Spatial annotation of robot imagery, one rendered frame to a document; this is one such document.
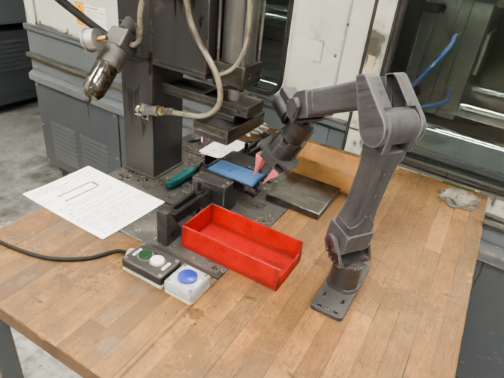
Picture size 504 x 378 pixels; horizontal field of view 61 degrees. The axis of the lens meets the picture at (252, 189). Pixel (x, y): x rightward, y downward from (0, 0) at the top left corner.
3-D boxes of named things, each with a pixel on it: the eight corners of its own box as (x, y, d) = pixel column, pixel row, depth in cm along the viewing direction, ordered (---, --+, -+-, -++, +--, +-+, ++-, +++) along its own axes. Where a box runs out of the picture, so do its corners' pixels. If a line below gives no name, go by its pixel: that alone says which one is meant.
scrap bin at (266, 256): (276, 292, 90) (280, 270, 87) (181, 246, 99) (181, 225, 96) (299, 261, 99) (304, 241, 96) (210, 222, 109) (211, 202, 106)
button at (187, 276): (189, 292, 85) (189, 284, 84) (173, 283, 86) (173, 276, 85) (201, 280, 88) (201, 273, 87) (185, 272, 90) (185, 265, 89)
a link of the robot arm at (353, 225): (322, 241, 91) (371, 102, 72) (348, 235, 94) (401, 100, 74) (338, 262, 87) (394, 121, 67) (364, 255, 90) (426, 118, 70)
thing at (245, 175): (256, 189, 108) (257, 178, 107) (206, 169, 114) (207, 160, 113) (269, 178, 114) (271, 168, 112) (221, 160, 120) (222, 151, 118)
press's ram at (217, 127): (229, 158, 102) (240, 27, 86) (145, 127, 112) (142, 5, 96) (265, 134, 115) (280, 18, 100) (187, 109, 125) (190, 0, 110)
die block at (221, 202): (222, 216, 111) (224, 192, 108) (191, 203, 115) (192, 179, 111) (259, 186, 127) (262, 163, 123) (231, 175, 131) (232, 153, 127)
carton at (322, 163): (361, 202, 126) (367, 179, 122) (285, 175, 136) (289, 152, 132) (373, 184, 136) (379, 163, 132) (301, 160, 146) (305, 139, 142)
